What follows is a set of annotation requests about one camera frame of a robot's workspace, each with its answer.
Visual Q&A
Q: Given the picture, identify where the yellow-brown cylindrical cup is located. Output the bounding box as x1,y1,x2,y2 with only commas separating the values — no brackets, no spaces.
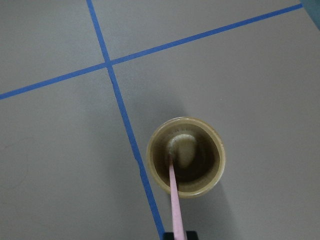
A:
146,116,226,199

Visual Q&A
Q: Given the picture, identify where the pink chopstick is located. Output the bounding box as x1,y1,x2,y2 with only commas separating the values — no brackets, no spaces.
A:
168,154,186,240

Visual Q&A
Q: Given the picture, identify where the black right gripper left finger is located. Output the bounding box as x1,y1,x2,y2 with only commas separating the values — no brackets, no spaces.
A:
162,232,175,240

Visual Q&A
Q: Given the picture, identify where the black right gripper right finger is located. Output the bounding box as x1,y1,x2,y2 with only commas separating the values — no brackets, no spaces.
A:
186,230,198,240

